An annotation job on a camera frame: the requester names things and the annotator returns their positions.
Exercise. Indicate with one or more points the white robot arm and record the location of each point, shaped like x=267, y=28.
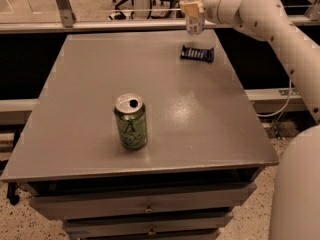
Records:
x=295, y=211

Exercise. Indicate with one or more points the top grey drawer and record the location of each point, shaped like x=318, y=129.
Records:
x=81, y=206

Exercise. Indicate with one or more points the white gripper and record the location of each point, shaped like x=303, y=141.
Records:
x=211, y=8

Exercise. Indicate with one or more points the green soda can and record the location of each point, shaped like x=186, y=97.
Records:
x=130, y=113

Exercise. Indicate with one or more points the metal frame rail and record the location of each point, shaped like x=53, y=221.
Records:
x=88, y=27

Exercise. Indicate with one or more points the clear plastic water bottle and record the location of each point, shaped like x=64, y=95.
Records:
x=195, y=20

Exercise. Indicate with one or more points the grey drawer cabinet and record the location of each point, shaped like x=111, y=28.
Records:
x=201, y=126

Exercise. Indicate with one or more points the middle grey drawer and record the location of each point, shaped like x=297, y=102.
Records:
x=147, y=225

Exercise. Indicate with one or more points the grey drawer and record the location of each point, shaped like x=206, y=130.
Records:
x=147, y=225
x=81, y=206

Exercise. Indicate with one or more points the blue rxbar wrapper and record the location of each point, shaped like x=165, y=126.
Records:
x=204, y=55

